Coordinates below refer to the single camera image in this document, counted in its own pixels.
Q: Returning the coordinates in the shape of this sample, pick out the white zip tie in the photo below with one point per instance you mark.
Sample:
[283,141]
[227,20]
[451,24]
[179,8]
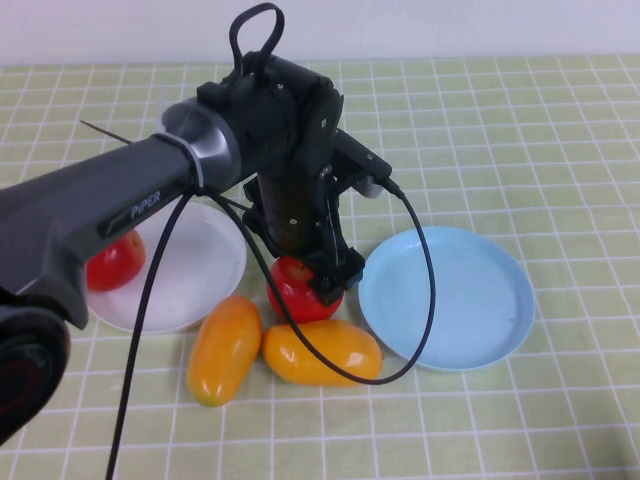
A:
[192,155]

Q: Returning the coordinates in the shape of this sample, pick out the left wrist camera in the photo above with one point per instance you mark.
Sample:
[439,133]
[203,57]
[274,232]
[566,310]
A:
[357,155]

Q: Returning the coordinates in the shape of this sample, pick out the black zip tie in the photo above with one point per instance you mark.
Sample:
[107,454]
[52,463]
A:
[105,131]

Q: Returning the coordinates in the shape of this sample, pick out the green checkered tablecloth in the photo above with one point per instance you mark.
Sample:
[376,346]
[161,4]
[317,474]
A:
[500,125]

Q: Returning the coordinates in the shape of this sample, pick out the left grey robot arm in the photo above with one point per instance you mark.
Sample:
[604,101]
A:
[100,190]

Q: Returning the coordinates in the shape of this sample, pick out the white round plate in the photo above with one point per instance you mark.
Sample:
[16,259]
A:
[200,270]

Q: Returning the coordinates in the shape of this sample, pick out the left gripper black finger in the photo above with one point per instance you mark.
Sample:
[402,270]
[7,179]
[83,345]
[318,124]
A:
[327,294]

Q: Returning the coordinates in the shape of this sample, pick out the red apple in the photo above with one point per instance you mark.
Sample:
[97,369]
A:
[115,270]
[306,309]

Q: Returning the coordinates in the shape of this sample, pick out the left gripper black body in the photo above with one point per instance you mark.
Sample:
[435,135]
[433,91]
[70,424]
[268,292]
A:
[290,215]

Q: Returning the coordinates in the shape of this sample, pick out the orange mango with greenish end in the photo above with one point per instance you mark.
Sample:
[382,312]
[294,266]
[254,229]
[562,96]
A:
[225,350]

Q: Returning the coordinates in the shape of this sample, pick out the light blue round plate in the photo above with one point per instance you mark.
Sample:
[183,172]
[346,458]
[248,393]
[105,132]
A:
[475,310]

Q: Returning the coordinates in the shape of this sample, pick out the orange yellow mango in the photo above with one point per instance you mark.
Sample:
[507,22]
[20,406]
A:
[345,345]

